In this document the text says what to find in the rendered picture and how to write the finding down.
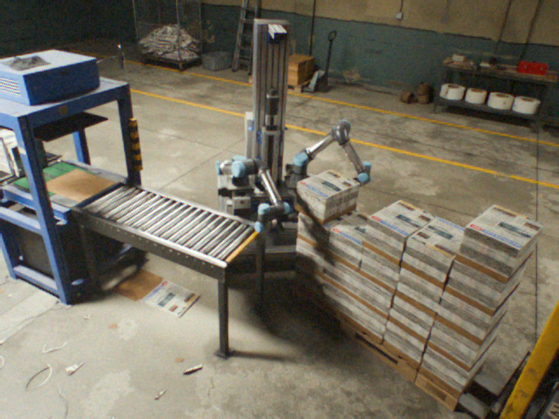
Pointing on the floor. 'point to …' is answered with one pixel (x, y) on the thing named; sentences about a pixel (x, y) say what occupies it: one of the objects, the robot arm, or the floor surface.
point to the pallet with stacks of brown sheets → (300, 72)
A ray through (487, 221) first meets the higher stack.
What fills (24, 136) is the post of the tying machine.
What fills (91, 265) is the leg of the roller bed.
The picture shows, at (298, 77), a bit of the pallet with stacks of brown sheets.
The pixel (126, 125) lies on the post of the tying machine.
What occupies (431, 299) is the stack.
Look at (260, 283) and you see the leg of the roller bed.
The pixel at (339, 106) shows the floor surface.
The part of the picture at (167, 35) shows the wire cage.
